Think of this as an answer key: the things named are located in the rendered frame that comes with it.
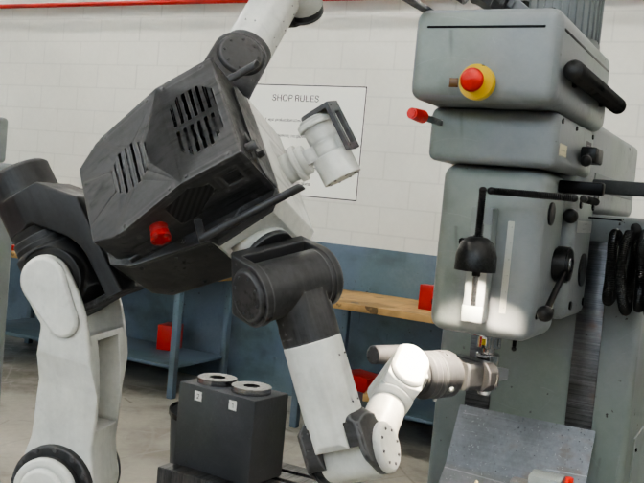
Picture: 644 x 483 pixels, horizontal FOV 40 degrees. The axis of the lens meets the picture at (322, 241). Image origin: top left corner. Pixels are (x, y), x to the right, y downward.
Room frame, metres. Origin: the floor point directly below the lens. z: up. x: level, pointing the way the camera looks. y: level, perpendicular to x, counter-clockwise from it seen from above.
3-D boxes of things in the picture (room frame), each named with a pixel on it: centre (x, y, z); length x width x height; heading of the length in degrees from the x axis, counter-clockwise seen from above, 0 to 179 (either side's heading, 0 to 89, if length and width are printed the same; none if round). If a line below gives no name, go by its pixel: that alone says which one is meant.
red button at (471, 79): (1.48, -0.23, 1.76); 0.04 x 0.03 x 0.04; 63
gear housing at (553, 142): (1.75, -0.36, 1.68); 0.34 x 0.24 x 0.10; 153
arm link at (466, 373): (1.65, -0.27, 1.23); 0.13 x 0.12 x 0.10; 38
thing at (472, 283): (1.61, -0.29, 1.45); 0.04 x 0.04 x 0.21; 63
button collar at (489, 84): (1.51, -0.24, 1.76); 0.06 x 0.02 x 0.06; 63
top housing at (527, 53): (1.72, -0.35, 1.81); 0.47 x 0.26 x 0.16; 153
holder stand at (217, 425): (1.95, 0.17, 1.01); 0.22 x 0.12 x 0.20; 56
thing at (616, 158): (2.15, -0.57, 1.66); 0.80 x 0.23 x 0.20; 153
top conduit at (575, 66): (1.67, -0.49, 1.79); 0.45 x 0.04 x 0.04; 153
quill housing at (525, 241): (1.71, -0.35, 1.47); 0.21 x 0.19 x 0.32; 63
